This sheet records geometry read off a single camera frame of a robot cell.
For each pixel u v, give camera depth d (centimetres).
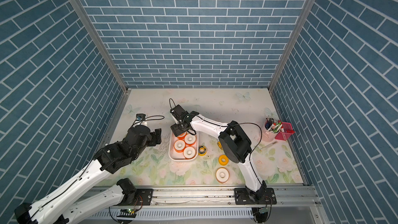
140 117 62
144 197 73
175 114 73
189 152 87
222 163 84
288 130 90
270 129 84
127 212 72
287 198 75
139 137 53
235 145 53
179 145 90
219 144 90
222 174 80
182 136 91
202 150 89
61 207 41
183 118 70
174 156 86
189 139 92
